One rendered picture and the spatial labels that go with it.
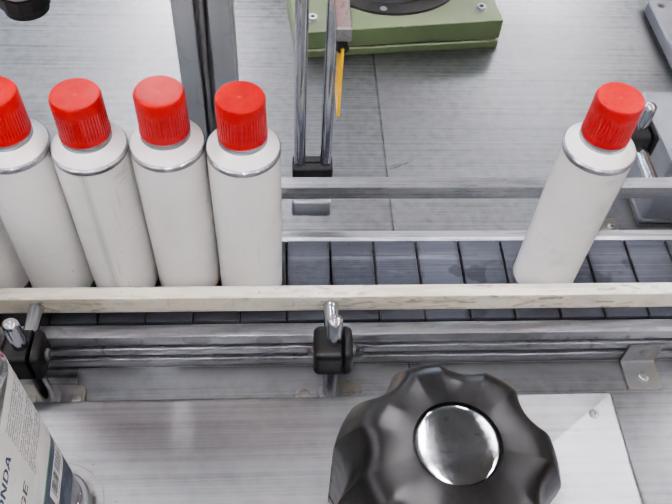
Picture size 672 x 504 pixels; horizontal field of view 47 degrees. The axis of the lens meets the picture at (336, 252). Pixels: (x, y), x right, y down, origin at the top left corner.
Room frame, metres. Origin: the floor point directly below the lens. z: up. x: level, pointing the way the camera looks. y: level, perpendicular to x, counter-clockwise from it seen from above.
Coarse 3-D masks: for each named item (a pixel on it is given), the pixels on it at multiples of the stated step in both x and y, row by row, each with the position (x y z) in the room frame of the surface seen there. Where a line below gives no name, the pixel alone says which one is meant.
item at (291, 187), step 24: (288, 192) 0.41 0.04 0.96; (312, 192) 0.41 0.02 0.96; (336, 192) 0.42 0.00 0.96; (360, 192) 0.42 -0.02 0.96; (384, 192) 0.42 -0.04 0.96; (408, 192) 0.42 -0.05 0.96; (432, 192) 0.42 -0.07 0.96; (456, 192) 0.43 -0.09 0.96; (480, 192) 0.43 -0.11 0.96; (504, 192) 0.43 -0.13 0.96; (528, 192) 0.43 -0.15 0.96; (624, 192) 0.44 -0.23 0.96; (648, 192) 0.44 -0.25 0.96
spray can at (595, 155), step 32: (608, 96) 0.40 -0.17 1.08; (640, 96) 0.41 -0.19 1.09; (576, 128) 0.41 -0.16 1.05; (608, 128) 0.39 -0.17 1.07; (576, 160) 0.39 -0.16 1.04; (608, 160) 0.38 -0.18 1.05; (544, 192) 0.40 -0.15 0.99; (576, 192) 0.38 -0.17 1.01; (608, 192) 0.38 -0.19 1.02; (544, 224) 0.39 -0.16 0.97; (576, 224) 0.38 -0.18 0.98; (544, 256) 0.38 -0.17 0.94; (576, 256) 0.38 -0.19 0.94
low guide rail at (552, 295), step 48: (0, 288) 0.33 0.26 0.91; (48, 288) 0.33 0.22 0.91; (96, 288) 0.33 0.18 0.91; (144, 288) 0.34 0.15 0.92; (192, 288) 0.34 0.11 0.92; (240, 288) 0.34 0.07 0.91; (288, 288) 0.35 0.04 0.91; (336, 288) 0.35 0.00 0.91; (384, 288) 0.35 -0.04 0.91; (432, 288) 0.36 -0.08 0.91; (480, 288) 0.36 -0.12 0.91; (528, 288) 0.37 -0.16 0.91; (576, 288) 0.37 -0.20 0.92; (624, 288) 0.37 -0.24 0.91
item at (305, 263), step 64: (320, 256) 0.41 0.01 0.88; (384, 256) 0.41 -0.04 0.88; (448, 256) 0.42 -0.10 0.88; (512, 256) 0.42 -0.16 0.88; (640, 256) 0.44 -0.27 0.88; (0, 320) 0.32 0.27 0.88; (64, 320) 0.32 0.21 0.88; (128, 320) 0.33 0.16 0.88; (192, 320) 0.34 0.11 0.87; (256, 320) 0.34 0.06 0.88; (320, 320) 0.34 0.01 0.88; (384, 320) 0.35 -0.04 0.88; (448, 320) 0.35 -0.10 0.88; (512, 320) 0.36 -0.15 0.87
